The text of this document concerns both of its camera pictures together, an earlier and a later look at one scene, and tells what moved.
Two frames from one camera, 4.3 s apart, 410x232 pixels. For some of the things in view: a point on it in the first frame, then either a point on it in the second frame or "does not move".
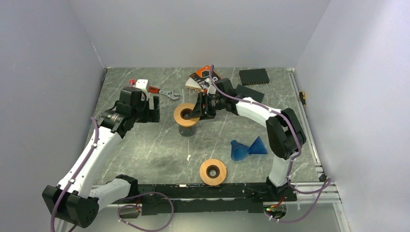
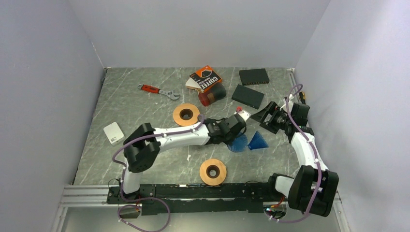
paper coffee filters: [190, 84] does not move
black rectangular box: [242, 92] does not move
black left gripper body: [141, 113] to [229, 136]
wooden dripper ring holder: [190, 122] does not move
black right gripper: [199, 111] to [261, 116]
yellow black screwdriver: [302, 97] does not move
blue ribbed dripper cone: [239, 151] to [239, 144]
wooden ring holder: [212, 172] does not move
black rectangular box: [254, 77] does not move
